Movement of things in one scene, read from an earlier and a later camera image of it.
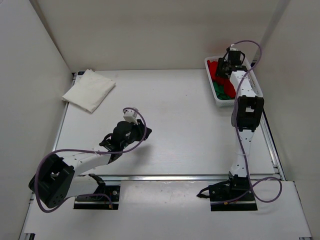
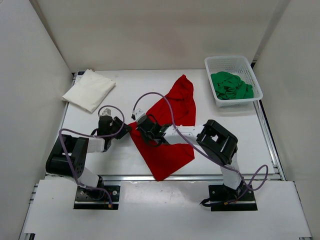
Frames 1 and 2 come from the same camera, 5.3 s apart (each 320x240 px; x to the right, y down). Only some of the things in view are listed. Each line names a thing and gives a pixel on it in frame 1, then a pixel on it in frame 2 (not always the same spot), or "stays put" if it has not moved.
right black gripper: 223,63 → 140,128
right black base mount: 236,186 stays put
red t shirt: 226,82 → 177,109
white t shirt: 90,90 stays put
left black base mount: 99,202 stays put
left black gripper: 140,127 → 125,129
